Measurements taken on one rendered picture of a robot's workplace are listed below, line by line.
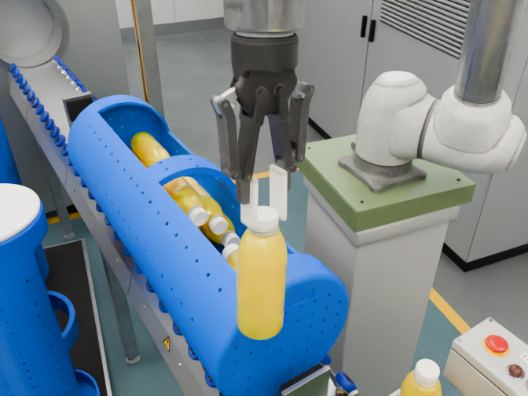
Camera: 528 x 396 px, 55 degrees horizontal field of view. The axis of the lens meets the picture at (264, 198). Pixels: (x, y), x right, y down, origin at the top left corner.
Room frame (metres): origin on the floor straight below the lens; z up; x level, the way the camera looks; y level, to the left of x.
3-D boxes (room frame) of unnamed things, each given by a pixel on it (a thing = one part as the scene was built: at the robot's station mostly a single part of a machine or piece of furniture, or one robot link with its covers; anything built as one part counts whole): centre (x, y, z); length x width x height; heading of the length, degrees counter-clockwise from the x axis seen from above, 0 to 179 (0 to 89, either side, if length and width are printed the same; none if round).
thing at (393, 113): (1.20, -0.34, 1.23); 0.18 x 0.16 x 0.22; 59
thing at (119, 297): (1.39, 0.56, 0.31); 0.06 x 0.06 x 0.63; 33
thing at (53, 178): (2.22, 1.09, 0.31); 0.06 x 0.06 x 0.63; 33
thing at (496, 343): (0.57, -0.40, 1.11); 0.04 x 0.04 x 0.01
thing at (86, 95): (1.67, 0.65, 1.00); 0.10 x 0.04 x 0.15; 123
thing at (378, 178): (1.23, -0.32, 1.09); 0.22 x 0.18 x 0.06; 28
